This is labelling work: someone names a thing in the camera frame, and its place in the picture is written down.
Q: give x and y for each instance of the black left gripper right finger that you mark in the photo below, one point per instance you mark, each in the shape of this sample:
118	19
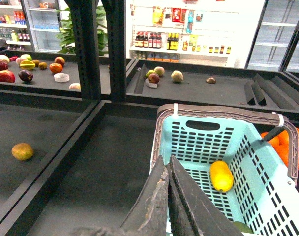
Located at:
191	212

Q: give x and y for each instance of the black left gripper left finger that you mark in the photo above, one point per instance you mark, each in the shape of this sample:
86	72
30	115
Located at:
148	216

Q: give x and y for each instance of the yellow mango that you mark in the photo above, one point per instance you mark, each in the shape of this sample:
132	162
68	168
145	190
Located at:
221	176

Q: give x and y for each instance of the green avocado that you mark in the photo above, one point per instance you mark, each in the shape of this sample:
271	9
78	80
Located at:
243	227

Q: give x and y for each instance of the light blue plastic basket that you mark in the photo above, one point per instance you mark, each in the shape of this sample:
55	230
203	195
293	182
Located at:
244	176

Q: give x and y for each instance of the brown basket handle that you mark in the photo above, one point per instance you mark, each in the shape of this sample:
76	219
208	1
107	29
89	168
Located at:
244	115

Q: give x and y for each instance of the pile of oranges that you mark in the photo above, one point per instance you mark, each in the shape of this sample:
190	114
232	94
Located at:
281	145

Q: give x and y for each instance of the white zip tie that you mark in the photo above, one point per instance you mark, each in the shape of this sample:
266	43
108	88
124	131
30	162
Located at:
281	119

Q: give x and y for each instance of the bottles on shelf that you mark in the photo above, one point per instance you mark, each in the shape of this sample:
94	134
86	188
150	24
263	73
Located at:
156	40

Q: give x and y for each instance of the orange persimmon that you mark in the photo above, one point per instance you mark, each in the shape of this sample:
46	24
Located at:
55	68

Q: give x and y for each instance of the dark purple fruit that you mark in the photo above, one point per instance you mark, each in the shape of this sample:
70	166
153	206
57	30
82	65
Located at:
25	76

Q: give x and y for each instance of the glass door refrigerator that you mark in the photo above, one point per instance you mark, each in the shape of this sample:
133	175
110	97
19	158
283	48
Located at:
275	28

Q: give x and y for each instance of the yellow star fruit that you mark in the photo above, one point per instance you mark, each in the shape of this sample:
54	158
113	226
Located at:
27	65

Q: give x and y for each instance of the green potted plant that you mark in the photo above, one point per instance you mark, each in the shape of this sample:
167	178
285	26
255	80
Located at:
66	34

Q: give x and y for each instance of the red apple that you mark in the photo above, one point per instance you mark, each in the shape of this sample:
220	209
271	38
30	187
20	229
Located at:
7	76

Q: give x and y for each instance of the black shelf post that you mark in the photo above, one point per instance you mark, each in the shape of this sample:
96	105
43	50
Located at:
83	15
115	17

